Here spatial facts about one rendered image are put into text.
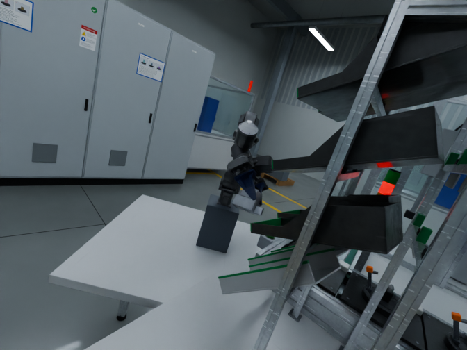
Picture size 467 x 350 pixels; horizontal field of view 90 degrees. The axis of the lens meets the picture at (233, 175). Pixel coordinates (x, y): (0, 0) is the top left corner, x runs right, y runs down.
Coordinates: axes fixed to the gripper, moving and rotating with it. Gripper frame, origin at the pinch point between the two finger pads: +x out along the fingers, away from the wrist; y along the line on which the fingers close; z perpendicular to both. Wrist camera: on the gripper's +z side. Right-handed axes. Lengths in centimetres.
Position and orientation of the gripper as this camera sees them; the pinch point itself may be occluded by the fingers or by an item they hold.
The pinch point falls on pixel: (254, 192)
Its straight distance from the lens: 65.9
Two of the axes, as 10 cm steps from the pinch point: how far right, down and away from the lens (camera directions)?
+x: 2.3, 8.1, -5.5
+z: 8.8, -4.1, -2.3
